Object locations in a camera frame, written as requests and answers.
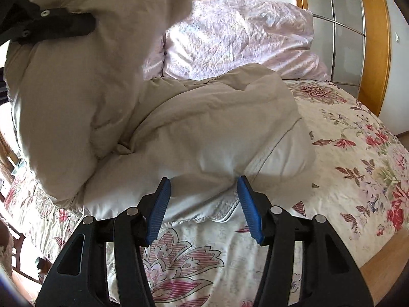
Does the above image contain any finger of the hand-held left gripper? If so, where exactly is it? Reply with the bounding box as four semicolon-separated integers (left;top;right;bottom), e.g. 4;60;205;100
8;3;96;44

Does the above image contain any pink floral quilt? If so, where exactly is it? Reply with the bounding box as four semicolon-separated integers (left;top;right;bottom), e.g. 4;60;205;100
142;0;332;82

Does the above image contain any white puffer jacket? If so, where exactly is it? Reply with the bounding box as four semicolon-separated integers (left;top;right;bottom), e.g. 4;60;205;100
6;0;317;224

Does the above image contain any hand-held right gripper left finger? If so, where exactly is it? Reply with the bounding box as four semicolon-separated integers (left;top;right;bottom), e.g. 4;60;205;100
35;177;171;307

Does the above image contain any wooden frosted glass door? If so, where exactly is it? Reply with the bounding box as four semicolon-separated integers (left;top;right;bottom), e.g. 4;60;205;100
211;0;401;117

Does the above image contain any wooden chair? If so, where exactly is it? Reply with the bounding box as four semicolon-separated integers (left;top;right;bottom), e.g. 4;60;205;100
0;179;45;285

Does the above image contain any floral bed sheet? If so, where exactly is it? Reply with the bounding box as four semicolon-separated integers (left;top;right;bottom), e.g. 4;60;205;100
3;78;409;307

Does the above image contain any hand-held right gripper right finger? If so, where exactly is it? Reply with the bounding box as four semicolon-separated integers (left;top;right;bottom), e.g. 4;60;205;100
236;175;374;307

